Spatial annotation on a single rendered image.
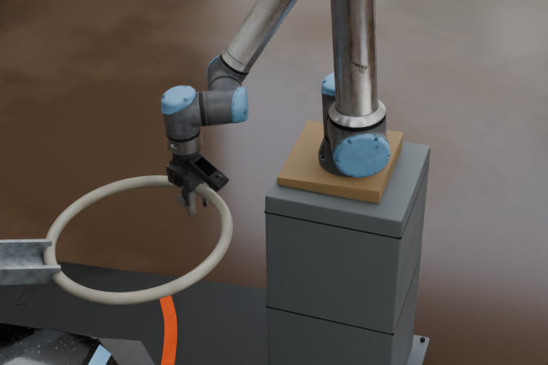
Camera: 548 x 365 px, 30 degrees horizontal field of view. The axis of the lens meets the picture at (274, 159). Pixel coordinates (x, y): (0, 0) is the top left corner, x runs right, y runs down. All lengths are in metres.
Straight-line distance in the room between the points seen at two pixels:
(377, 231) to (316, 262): 0.23
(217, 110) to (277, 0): 0.32
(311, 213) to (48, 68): 2.76
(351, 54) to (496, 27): 3.28
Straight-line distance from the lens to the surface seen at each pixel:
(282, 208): 2.91
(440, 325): 3.77
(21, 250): 2.67
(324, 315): 3.12
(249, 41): 2.66
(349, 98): 2.61
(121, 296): 2.48
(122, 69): 5.33
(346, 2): 2.47
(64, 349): 2.53
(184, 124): 2.62
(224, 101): 2.60
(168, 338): 3.68
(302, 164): 2.97
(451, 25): 5.75
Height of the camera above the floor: 2.57
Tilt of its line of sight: 34 degrees down
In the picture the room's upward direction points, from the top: 1 degrees counter-clockwise
